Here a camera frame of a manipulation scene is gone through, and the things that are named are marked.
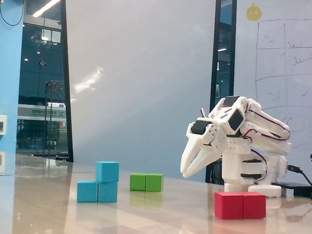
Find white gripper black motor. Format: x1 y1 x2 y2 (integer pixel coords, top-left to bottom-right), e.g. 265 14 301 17
180 117 228 178

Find small blue cube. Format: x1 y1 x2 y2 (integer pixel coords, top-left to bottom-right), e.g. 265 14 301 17
96 160 120 183

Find long green block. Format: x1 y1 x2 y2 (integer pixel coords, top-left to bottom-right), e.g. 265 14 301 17
129 173 164 192

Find long red block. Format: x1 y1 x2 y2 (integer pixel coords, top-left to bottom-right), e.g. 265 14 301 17
214 191 267 220

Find long blue block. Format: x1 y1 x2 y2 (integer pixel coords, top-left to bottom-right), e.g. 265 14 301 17
77 180 118 203

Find black power adapter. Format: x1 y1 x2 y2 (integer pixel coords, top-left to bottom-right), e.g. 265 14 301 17
271 181 312 197

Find yellow round sticker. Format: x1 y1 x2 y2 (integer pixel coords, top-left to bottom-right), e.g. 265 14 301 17
246 2 263 22

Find metal scaffold tower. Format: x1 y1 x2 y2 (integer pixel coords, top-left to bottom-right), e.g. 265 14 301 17
43 79 66 158

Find white storefront sign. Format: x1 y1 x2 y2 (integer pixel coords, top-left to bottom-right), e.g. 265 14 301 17
18 104 66 120

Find black window frame post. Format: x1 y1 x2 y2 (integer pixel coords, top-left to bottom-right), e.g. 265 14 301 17
209 0 221 184
228 0 237 97
59 0 74 163

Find black power cable with plug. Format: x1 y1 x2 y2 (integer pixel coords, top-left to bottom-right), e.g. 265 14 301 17
287 164 312 186

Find thin black hanging cable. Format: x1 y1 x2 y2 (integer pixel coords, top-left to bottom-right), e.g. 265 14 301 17
0 0 26 26

